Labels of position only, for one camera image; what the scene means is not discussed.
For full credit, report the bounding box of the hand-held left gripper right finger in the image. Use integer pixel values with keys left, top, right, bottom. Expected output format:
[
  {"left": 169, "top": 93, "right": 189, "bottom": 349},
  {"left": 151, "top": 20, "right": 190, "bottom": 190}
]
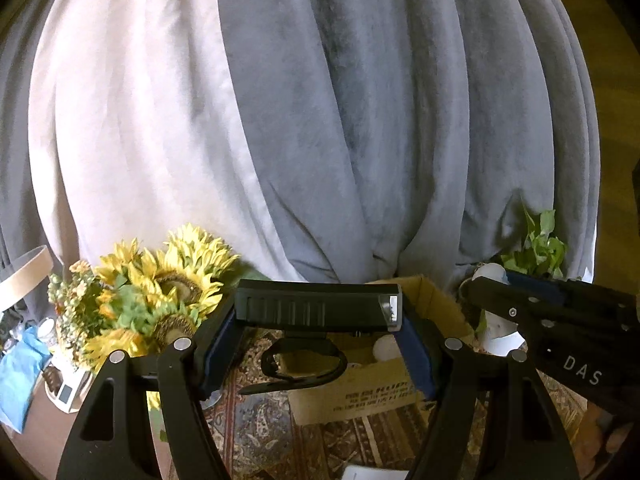
[{"left": 397, "top": 307, "right": 583, "bottom": 480}]

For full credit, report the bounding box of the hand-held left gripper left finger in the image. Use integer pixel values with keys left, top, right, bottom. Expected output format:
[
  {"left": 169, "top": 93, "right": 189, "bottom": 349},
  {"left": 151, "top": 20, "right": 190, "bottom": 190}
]
[{"left": 55, "top": 305, "right": 242, "bottom": 480}]

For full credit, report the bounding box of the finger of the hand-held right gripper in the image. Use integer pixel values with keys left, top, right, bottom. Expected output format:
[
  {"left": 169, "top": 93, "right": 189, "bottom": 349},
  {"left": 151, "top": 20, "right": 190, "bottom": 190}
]
[
  {"left": 504, "top": 271, "right": 640, "bottom": 332},
  {"left": 467, "top": 277, "right": 627, "bottom": 336}
]

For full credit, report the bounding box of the white round container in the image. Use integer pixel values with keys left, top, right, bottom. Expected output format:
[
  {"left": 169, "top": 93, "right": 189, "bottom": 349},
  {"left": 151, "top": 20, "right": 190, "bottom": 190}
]
[{"left": 374, "top": 335, "right": 402, "bottom": 362}]

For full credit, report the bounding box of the brown cardboard box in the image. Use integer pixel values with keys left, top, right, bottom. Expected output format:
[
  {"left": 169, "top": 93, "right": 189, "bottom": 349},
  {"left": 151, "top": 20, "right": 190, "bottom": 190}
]
[{"left": 287, "top": 274, "right": 476, "bottom": 427}]

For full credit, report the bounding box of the black device with strap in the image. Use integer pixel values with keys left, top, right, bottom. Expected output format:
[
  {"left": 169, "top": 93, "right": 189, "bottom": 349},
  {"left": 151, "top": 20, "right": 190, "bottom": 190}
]
[{"left": 235, "top": 280, "right": 404, "bottom": 395}]

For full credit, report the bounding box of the person's right hand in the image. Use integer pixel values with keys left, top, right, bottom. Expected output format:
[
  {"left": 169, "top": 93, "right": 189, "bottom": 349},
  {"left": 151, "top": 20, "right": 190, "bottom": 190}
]
[{"left": 585, "top": 405, "right": 640, "bottom": 461}]

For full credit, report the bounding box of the green potted plant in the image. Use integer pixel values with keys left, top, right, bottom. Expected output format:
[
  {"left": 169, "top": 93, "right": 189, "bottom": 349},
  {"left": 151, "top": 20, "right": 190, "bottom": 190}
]
[{"left": 500, "top": 204, "right": 569, "bottom": 280}]

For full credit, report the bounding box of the white plant pot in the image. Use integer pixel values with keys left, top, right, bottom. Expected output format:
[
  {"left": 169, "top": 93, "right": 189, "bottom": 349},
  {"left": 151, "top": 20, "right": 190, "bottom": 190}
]
[{"left": 459, "top": 262, "right": 527, "bottom": 357}]

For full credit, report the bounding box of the sunflower bouquet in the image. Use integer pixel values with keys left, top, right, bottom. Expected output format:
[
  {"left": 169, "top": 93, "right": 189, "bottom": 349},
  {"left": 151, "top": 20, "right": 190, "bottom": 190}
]
[{"left": 82, "top": 224, "right": 242, "bottom": 366}]

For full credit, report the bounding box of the white remote control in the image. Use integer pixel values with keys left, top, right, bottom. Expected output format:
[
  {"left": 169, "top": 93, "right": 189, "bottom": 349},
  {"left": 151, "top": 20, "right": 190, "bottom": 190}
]
[{"left": 342, "top": 465, "right": 412, "bottom": 480}]

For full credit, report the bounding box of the patterned rug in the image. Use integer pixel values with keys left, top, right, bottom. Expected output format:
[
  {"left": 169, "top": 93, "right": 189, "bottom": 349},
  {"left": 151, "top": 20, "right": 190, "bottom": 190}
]
[{"left": 202, "top": 330, "right": 593, "bottom": 480}]

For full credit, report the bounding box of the pink flower bunch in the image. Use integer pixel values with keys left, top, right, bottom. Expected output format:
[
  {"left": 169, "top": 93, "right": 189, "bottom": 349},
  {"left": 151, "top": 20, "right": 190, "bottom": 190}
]
[{"left": 47, "top": 259, "right": 106, "bottom": 356}]

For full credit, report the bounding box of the blue cloth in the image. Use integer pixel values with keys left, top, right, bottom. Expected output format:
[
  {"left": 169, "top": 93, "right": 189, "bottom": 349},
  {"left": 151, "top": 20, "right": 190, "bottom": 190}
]
[{"left": 0, "top": 326, "right": 54, "bottom": 435}]

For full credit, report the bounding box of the white wooden desk lamp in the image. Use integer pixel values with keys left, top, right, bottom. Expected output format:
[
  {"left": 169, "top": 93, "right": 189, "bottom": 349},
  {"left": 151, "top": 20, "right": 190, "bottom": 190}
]
[{"left": 0, "top": 246, "right": 95, "bottom": 415}]

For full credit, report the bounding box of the grey curtain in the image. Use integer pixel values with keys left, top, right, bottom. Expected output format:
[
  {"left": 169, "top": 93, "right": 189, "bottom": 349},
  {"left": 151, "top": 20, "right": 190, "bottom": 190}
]
[
  {"left": 0, "top": 20, "right": 86, "bottom": 323},
  {"left": 214, "top": 0, "right": 602, "bottom": 287}
]

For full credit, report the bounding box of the beige curtain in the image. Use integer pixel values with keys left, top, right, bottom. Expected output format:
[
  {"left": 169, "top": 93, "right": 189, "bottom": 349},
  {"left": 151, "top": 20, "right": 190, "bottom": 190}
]
[{"left": 29, "top": 0, "right": 342, "bottom": 287}]

